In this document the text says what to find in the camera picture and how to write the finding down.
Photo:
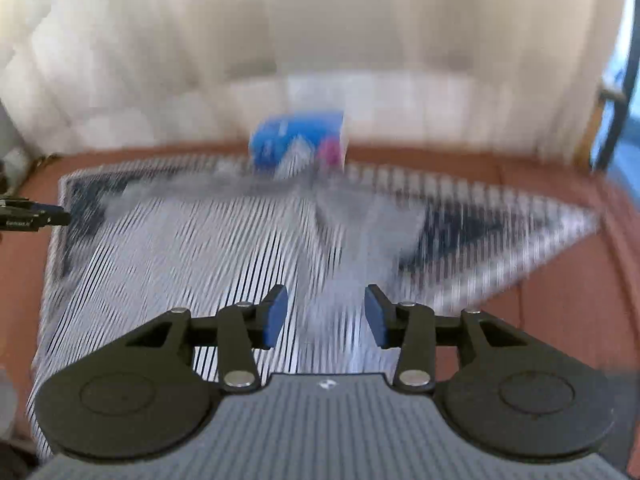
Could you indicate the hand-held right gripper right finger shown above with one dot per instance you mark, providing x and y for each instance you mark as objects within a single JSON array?
[{"x": 375, "y": 319}]

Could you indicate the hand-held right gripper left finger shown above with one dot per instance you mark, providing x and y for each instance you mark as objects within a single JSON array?
[{"x": 275, "y": 318}]

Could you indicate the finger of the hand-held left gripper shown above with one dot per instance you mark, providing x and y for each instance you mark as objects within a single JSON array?
[{"x": 42, "y": 216}]

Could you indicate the black and white striped garment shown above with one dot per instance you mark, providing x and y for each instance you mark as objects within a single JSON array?
[{"x": 200, "y": 260}]

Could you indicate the blue tissue pack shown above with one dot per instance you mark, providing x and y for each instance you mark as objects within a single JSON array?
[{"x": 290, "y": 142}]

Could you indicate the cream upholstered sofa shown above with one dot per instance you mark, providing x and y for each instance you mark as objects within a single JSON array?
[{"x": 350, "y": 35}]

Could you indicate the black metal frame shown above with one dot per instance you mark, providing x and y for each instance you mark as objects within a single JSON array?
[{"x": 616, "y": 110}]

